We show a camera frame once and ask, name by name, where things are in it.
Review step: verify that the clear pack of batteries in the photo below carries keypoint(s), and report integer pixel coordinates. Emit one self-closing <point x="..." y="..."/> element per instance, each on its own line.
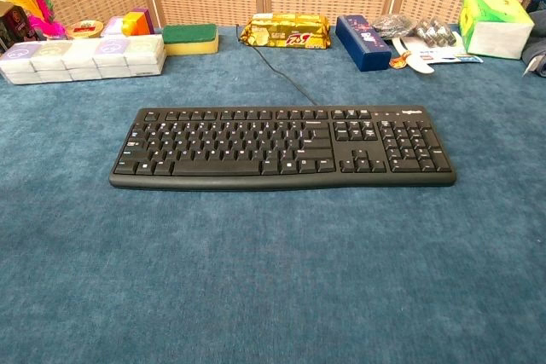
<point x="435" y="32"/>

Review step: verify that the dark blue rectangular box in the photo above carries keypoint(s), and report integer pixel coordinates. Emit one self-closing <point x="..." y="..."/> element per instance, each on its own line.
<point x="362" y="44"/>

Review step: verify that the round tin with red label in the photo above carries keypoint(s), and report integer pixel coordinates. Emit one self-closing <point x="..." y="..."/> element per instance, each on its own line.
<point x="84" y="29"/>

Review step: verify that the orange and yellow cube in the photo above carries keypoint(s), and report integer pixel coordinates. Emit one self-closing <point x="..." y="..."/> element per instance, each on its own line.
<point x="133" y="24"/>

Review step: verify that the golden snack package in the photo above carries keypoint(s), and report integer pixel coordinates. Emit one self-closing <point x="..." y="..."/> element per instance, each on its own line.
<point x="286" y="31"/>

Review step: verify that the green and yellow sponge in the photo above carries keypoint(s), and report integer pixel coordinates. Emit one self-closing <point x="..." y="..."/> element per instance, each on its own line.
<point x="189" y="38"/>

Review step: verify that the blue plush table cover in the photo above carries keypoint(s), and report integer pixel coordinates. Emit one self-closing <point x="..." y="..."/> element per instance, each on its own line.
<point x="264" y="270"/>

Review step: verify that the grey folded cloth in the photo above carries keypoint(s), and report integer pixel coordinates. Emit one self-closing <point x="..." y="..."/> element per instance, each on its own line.
<point x="536" y="59"/>

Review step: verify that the pink and white small pack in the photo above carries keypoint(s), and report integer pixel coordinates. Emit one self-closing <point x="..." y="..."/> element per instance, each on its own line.
<point x="113" y="27"/>

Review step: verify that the white plastic shoehorn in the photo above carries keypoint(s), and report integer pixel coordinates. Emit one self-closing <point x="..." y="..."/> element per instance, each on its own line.
<point x="411" y="55"/>

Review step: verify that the white tissue pack bundle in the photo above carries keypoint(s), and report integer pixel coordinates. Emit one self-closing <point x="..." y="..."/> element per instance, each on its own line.
<point x="81" y="59"/>

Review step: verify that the green and white tissue box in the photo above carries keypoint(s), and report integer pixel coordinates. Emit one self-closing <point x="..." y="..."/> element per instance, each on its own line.
<point x="495" y="27"/>

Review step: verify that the dark red printed box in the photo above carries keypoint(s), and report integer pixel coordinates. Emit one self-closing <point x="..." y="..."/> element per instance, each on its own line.
<point x="15" y="25"/>

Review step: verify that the white and blue printed card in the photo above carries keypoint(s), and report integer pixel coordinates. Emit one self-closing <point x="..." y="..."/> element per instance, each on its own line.
<point x="452" y="57"/>

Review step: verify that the bag of black clips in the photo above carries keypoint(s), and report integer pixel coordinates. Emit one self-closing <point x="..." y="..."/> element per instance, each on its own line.
<point x="392" y="26"/>

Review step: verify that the small orange patterned trinket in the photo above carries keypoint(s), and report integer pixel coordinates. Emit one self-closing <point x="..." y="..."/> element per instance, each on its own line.
<point x="400" y="62"/>

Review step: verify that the black full-size keyboard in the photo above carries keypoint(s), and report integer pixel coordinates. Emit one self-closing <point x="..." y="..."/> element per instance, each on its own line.
<point x="281" y="176"/>

